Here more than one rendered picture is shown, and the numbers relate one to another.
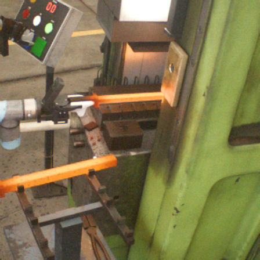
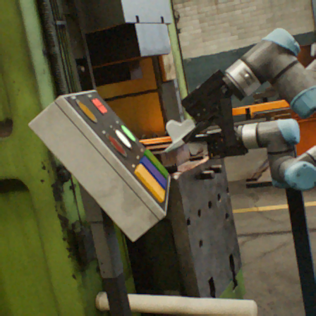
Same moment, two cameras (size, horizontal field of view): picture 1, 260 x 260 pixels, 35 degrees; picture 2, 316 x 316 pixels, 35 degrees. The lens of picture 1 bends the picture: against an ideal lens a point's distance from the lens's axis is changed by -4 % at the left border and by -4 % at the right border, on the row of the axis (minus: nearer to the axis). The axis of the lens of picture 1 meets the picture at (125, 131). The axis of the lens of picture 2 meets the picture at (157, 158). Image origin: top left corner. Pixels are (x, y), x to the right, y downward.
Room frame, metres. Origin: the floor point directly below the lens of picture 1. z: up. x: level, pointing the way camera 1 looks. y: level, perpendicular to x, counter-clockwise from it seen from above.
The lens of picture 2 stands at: (2.33, 1.34, 1.20)
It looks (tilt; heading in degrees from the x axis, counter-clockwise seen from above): 9 degrees down; 232
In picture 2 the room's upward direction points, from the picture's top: 11 degrees counter-clockwise
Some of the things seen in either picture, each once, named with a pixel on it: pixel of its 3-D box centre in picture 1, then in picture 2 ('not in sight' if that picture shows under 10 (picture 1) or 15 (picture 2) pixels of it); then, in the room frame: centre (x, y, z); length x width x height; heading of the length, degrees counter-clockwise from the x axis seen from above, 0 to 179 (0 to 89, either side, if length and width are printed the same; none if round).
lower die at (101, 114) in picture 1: (146, 102); (120, 159); (1.40, -0.06, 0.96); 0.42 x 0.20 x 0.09; 113
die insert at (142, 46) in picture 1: (170, 40); (97, 77); (1.40, -0.11, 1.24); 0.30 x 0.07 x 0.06; 113
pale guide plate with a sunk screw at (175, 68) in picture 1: (173, 73); (165, 57); (1.08, -0.11, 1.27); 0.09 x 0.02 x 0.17; 23
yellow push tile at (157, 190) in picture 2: not in sight; (148, 184); (1.78, 0.59, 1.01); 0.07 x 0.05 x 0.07; 48
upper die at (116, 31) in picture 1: (161, 17); (98, 52); (1.40, -0.06, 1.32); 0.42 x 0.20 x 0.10; 113
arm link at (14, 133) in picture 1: (7, 131); (284, 168); (1.18, 0.43, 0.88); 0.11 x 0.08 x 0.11; 55
